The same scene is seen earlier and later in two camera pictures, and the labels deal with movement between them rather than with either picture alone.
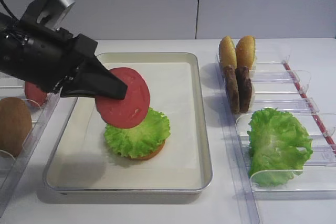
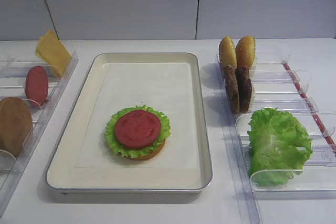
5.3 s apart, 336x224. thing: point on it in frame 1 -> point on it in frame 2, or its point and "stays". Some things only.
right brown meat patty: [244, 87] stays
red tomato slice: [129, 112] -> [137, 129]
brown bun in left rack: [16, 125] stays
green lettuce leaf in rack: [279, 147] stays
